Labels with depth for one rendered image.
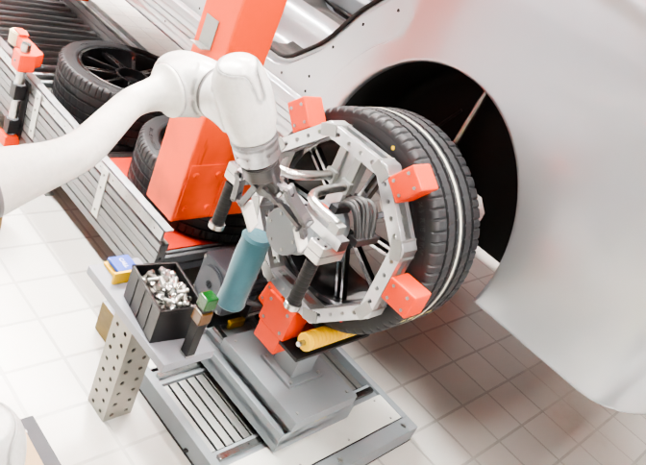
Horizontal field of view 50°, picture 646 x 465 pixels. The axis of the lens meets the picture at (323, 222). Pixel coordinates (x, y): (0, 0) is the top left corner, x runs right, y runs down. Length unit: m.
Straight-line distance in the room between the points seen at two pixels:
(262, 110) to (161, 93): 0.19
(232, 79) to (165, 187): 1.14
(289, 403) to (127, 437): 0.51
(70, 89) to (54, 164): 2.19
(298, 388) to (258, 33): 1.14
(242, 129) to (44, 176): 0.37
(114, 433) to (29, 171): 1.40
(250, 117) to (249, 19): 0.85
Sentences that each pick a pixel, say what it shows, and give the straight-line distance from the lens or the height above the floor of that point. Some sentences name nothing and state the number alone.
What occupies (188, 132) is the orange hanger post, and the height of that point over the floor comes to 0.83.
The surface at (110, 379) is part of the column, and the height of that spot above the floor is 0.16.
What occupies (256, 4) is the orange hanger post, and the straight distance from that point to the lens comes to 2.03.
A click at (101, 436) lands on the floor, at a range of 2.29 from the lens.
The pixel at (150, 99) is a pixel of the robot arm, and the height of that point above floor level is 1.24.
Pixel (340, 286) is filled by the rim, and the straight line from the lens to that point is 2.03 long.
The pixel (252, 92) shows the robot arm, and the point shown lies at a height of 1.33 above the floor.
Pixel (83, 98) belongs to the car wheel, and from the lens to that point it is 3.18.
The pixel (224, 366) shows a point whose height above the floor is 0.17.
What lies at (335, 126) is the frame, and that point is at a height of 1.12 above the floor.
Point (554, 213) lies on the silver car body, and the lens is 2.00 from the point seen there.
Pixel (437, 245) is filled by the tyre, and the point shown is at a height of 0.99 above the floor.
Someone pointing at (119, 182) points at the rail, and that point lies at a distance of 2.69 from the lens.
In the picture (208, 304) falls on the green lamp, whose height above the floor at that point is 0.65.
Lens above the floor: 1.74
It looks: 27 degrees down
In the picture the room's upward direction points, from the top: 25 degrees clockwise
